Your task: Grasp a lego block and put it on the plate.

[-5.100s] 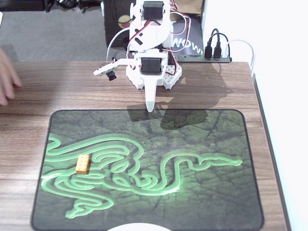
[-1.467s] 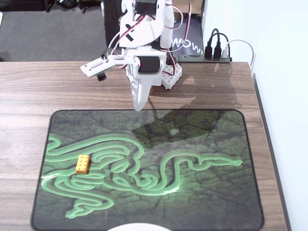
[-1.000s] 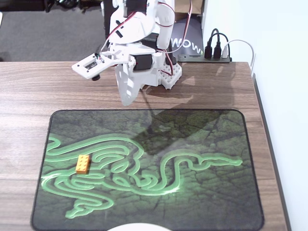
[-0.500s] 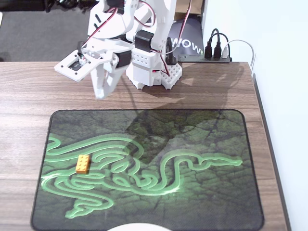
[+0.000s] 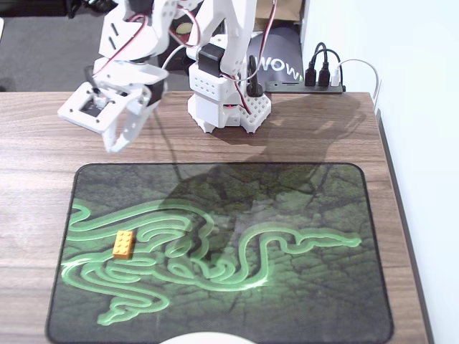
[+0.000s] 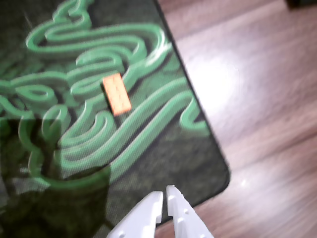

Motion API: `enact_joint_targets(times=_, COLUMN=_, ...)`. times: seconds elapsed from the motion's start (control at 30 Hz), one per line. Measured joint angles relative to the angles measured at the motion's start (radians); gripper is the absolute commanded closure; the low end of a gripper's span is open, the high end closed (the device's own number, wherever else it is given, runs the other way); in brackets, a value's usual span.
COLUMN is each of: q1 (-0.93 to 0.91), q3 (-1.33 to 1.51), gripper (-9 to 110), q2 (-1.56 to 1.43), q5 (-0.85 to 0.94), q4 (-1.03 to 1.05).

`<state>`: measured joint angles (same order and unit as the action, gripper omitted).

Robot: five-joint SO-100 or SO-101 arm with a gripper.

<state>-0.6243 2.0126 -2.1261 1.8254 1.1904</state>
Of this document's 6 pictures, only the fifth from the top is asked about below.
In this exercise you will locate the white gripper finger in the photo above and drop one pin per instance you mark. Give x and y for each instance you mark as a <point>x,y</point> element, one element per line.
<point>138,114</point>
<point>107,138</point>

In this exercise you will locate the orange lego block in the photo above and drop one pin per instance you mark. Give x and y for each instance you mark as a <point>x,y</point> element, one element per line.
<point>123,245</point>

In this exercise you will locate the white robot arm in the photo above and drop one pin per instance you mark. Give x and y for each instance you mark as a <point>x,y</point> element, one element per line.
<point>208,107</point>

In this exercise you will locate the white round plate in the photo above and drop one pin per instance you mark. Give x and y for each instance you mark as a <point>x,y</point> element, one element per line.
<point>208,338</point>

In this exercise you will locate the yellow disc red rim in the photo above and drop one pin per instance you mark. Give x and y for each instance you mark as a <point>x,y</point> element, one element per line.
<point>183,28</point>

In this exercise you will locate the black table clamp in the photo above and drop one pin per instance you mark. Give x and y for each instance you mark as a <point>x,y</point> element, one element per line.
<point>254,82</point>

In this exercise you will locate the black bag white lettering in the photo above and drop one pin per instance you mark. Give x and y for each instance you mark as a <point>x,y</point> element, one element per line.
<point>283,43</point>

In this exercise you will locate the black usb hub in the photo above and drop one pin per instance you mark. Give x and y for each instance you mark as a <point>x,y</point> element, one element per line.
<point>287,87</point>

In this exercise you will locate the brown cardboard box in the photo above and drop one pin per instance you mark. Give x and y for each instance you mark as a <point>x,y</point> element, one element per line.
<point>287,10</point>

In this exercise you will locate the black green snake mouse mat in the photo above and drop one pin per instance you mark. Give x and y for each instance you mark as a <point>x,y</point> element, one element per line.
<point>287,304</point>

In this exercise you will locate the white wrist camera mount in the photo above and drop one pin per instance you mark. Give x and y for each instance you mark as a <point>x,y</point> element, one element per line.
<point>71,111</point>

